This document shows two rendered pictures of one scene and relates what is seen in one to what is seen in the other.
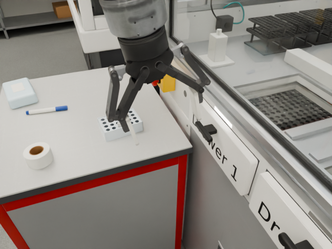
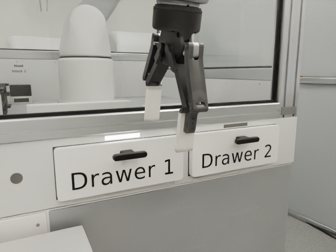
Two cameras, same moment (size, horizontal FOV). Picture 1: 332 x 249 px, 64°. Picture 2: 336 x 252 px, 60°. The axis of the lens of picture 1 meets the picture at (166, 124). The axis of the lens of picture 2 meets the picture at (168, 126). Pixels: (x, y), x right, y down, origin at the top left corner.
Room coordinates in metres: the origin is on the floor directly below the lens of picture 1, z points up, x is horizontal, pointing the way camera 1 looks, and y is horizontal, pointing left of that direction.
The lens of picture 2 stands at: (0.47, 0.50, 1.08)
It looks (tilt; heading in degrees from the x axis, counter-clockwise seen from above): 11 degrees down; 264
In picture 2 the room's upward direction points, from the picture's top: straight up
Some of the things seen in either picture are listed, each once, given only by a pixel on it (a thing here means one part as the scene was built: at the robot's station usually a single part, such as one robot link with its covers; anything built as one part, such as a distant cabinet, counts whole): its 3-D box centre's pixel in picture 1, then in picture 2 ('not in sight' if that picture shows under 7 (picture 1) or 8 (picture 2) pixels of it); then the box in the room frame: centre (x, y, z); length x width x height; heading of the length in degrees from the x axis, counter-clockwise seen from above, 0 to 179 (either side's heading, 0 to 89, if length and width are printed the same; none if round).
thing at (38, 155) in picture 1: (38, 155); not in sight; (0.53, 0.36, 0.78); 0.07 x 0.07 x 0.04
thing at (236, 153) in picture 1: (216, 137); (124, 165); (0.50, -0.13, 0.87); 0.29 x 0.02 x 0.11; 20
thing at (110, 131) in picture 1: (120, 124); not in sight; (0.68, 0.15, 0.78); 0.12 x 0.08 x 0.04; 117
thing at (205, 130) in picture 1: (208, 130); (128, 154); (0.50, -0.10, 0.91); 0.07 x 0.04 x 0.01; 20
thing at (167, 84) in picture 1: (164, 78); not in sight; (0.81, 0.00, 0.88); 0.07 x 0.05 x 0.07; 20
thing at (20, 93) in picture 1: (20, 92); not in sight; (0.87, 0.55, 0.78); 0.15 x 0.10 x 0.04; 33
